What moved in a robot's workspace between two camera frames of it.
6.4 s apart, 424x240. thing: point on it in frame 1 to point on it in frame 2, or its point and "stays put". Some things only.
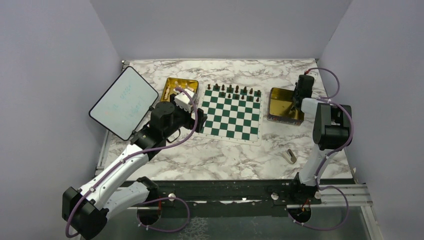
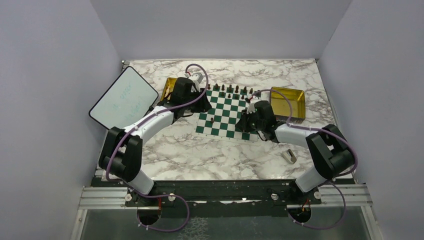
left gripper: x=201 y=119 to x=204 y=105
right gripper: x=293 y=97 to x=242 y=124
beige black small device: x=290 y=156 stays put
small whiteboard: x=124 y=106 stays put
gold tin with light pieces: x=172 y=84 stays put
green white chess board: x=234 y=114 stays put
